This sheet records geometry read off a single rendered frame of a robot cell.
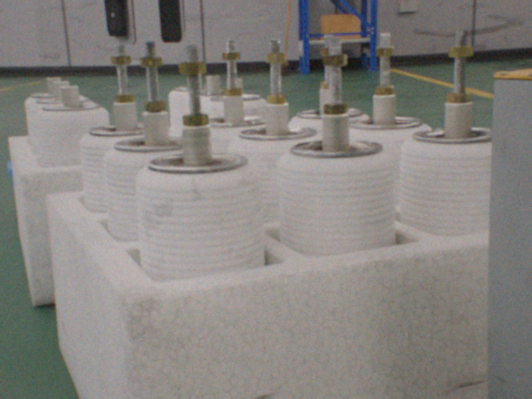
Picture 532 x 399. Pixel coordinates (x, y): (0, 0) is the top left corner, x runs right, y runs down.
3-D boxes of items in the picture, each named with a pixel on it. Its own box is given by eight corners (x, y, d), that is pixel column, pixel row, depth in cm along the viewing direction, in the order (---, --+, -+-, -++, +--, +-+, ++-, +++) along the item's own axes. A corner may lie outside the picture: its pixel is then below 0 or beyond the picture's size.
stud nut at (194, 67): (209, 73, 56) (209, 61, 56) (189, 74, 55) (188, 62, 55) (196, 72, 57) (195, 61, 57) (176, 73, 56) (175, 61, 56)
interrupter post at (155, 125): (167, 150, 67) (165, 113, 66) (140, 151, 67) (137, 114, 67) (174, 146, 69) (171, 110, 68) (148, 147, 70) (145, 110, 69)
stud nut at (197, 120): (212, 125, 57) (212, 114, 56) (192, 127, 56) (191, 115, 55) (199, 123, 58) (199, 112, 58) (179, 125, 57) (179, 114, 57)
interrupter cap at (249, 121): (283, 124, 83) (283, 118, 83) (233, 132, 78) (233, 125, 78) (235, 120, 88) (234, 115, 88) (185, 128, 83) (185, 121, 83)
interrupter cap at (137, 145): (189, 155, 64) (188, 147, 64) (101, 156, 65) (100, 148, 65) (208, 142, 71) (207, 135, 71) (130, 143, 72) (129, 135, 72)
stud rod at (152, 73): (156, 130, 67) (149, 41, 66) (148, 129, 68) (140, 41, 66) (164, 128, 68) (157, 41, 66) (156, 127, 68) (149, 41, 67)
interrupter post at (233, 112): (249, 125, 83) (248, 95, 83) (233, 128, 82) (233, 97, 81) (234, 124, 85) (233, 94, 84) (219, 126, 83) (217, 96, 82)
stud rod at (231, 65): (239, 110, 83) (237, 38, 81) (232, 111, 82) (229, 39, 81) (235, 110, 84) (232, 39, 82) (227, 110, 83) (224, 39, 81)
